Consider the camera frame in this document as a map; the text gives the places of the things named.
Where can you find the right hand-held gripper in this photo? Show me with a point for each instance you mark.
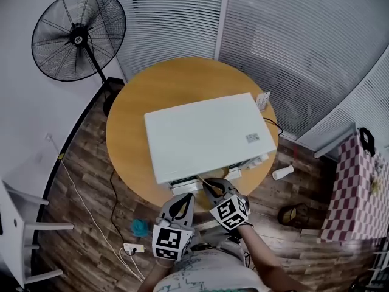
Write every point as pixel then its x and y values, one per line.
pixel 231 213

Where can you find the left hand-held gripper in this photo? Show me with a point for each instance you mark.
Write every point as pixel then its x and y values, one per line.
pixel 170 240

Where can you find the white toaster oven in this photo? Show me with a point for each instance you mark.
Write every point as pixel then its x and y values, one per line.
pixel 203 135

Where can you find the person's left forearm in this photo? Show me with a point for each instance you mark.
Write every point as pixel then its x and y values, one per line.
pixel 155 278

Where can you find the person's right forearm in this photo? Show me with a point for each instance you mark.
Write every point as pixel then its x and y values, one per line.
pixel 261 254

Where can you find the blue fluffy ball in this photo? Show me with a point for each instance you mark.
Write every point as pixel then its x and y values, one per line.
pixel 140 227

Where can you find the white power strip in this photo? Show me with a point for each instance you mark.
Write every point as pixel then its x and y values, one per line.
pixel 138 248

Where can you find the white plastic bottle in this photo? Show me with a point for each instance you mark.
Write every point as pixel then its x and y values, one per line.
pixel 282 172

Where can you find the person's white printed shirt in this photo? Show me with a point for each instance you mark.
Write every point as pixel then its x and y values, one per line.
pixel 206 272

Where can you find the round wooden table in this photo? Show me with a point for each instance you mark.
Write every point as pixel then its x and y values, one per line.
pixel 133 126

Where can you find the small yellow label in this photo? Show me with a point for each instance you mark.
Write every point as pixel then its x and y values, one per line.
pixel 61 156

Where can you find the red white checkered tablecloth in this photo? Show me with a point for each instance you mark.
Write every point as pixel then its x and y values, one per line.
pixel 355 199

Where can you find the dried flower bunch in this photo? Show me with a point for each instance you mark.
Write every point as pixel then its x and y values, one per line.
pixel 377 175

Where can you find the glass partition with blinds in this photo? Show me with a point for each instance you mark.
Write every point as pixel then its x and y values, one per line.
pixel 288 41

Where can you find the white chair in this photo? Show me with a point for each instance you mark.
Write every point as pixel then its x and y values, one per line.
pixel 12 239

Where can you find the black standing fan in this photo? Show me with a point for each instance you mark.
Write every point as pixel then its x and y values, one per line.
pixel 79 36

